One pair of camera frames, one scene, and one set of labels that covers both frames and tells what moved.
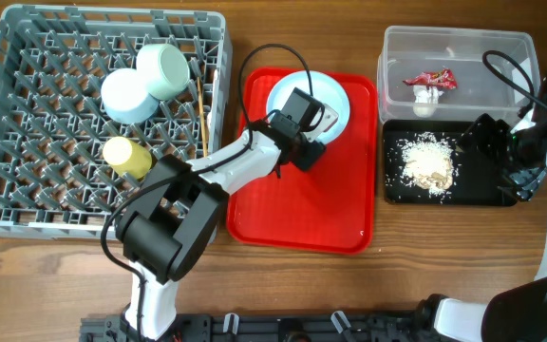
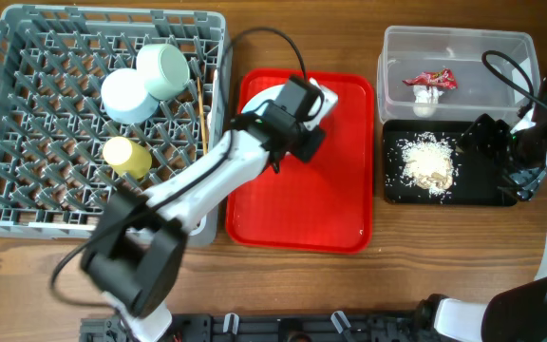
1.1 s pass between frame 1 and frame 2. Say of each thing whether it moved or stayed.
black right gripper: stayed
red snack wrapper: stayed
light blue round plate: moved
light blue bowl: stayed
